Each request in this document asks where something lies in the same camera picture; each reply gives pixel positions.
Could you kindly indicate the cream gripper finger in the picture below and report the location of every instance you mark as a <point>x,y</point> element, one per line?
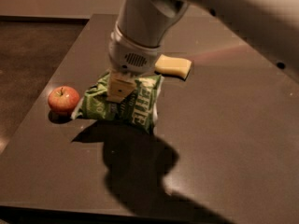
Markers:
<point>119,86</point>

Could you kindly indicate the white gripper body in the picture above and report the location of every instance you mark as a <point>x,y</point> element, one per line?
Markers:
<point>132,57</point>

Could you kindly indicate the green jalapeno chip bag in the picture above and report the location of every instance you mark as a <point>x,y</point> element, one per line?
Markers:
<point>138,108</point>

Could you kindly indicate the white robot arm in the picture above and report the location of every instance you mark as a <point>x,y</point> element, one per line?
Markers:
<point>269,26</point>

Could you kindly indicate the red apple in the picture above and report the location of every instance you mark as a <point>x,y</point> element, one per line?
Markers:
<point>63,100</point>

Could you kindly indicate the yellow sponge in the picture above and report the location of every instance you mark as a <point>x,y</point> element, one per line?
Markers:
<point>171,66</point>

